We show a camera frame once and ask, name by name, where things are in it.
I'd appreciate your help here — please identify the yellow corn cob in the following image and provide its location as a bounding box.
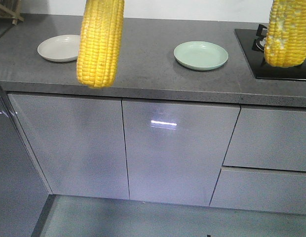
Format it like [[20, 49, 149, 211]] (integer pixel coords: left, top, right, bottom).
[[76, 0, 124, 88], [264, 0, 306, 68]]

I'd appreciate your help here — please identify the black glass gas hob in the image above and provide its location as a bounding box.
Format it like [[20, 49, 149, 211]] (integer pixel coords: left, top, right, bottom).
[[234, 24, 306, 81]]

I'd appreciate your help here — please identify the wooden rack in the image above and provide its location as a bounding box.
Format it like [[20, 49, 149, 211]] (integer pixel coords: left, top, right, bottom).
[[0, 0, 24, 25]]

